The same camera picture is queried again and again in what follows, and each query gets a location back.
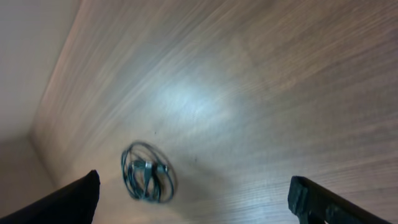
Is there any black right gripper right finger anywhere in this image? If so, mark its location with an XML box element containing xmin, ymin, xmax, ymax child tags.
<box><xmin>287</xmin><ymin>175</ymin><xmax>390</xmax><ymax>224</ymax></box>

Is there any thin black usb cable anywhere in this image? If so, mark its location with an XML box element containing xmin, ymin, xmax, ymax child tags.
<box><xmin>120</xmin><ymin>141</ymin><xmax>175</xmax><ymax>203</ymax></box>

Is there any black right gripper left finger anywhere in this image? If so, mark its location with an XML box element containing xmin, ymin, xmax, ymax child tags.
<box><xmin>1</xmin><ymin>170</ymin><xmax>100</xmax><ymax>224</ymax></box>

